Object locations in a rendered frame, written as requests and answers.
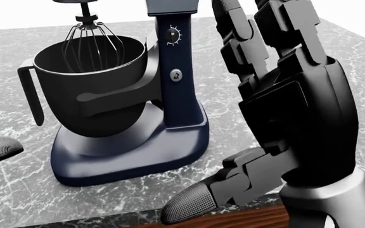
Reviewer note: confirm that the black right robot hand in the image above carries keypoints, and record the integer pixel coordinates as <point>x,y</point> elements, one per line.
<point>312,114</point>

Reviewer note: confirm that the navy blue stand mixer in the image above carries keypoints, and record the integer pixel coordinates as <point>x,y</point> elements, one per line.
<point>176,99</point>

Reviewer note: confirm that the silver mixer lock lever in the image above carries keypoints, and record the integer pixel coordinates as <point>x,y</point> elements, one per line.
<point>176,75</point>

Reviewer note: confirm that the mixer speed dial knob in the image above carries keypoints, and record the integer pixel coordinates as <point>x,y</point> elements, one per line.
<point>171,35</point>

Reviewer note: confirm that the navy stand mixer head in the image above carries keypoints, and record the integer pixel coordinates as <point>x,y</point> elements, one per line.
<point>173,6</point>

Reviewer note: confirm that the brown wooden counter cabinet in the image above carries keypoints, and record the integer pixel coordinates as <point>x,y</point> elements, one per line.
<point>258,213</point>

